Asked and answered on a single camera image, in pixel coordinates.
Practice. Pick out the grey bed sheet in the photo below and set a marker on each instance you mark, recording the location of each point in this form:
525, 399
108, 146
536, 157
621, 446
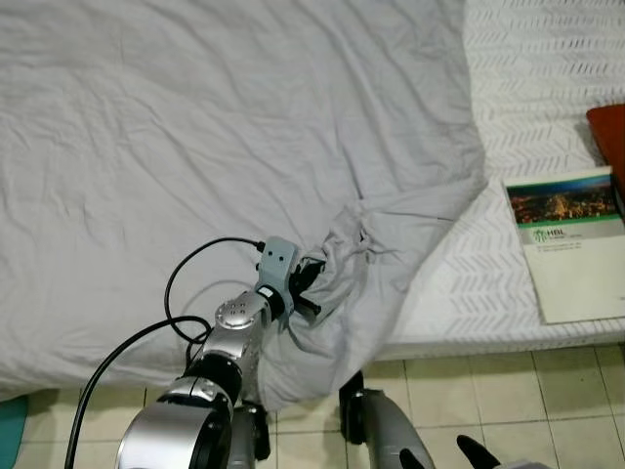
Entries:
195, 147

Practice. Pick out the orange towel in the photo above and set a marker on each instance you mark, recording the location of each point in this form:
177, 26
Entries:
610, 137

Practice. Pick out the white book with city photo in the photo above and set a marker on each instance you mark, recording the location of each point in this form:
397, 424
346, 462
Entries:
581, 274

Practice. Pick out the grey robot left leg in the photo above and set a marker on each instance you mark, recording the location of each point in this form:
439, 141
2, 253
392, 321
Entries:
249, 435

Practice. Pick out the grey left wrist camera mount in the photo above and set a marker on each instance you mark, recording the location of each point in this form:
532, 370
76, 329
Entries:
277, 264

